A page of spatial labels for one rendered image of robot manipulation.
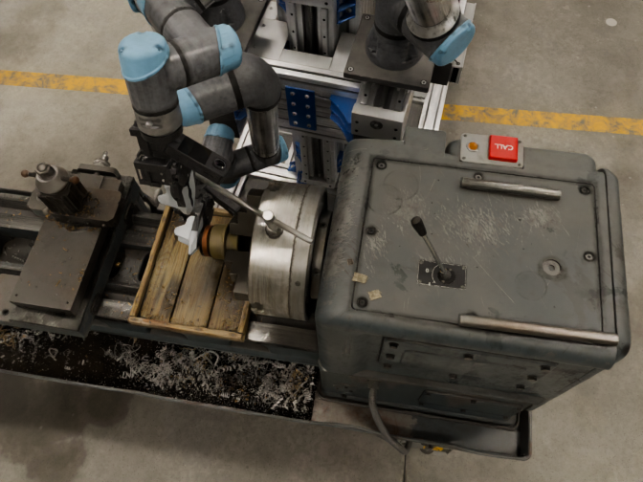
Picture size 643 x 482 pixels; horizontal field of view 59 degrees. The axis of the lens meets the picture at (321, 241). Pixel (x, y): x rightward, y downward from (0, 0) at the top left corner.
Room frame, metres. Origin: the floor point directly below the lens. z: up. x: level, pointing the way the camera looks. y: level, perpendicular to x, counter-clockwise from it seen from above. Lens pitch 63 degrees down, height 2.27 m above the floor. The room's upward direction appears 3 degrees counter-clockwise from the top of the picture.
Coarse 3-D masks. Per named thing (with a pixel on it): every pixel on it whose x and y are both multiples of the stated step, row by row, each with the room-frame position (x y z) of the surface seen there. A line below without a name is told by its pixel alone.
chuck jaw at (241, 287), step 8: (232, 256) 0.56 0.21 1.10; (240, 256) 0.56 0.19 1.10; (248, 256) 0.56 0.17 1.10; (232, 264) 0.54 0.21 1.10; (240, 264) 0.54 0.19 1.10; (248, 264) 0.54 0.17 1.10; (232, 272) 0.52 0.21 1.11; (240, 272) 0.52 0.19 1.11; (232, 280) 0.51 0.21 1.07; (240, 280) 0.49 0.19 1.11; (240, 288) 0.48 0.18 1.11; (240, 296) 0.46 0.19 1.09; (256, 304) 0.44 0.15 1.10
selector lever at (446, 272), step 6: (426, 234) 0.45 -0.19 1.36; (426, 240) 0.45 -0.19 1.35; (432, 246) 0.44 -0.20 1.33; (432, 252) 0.44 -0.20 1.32; (438, 258) 0.43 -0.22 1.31; (438, 264) 0.43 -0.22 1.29; (444, 270) 0.42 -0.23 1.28; (450, 270) 0.43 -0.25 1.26; (438, 276) 0.41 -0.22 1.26; (444, 276) 0.41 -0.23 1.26; (450, 276) 0.41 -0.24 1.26; (444, 282) 0.40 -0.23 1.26; (450, 282) 0.40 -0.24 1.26
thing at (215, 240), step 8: (216, 224) 0.64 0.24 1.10; (200, 232) 0.62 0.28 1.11; (208, 232) 0.62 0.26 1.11; (216, 232) 0.61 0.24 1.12; (224, 232) 0.61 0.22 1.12; (200, 240) 0.60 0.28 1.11; (208, 240) 0.60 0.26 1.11; (216, 240) 0.60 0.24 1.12; (224, 240) 0.59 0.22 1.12; (232, 240) 0.60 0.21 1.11; (240, 240) 0.62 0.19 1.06; (200, 248) 0.59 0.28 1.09; (208, 248) 0.59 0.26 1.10; (216, 248) 0.58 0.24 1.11; (224, 248) 0.58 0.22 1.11; (232, 248) 0.58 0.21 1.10; (240, 248) 0.60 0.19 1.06; (208, 256) 0.58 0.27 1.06; (216, 256) 0.57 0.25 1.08; (224, 256) 0.56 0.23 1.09
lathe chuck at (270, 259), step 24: (264, 192) 0.65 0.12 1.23; (288, 192) 0.65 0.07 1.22; (288, 216) 0.58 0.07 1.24; (264, 240) 0.53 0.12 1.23; (288, 240) 0.53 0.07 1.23; (264, 264) 0.49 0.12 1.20; (288, 264) 0.48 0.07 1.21; (264, 288) 0.45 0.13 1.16; (288, 288) 0.44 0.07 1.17; (264, 312) 0.43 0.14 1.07; (288, 312) 0.42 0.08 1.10
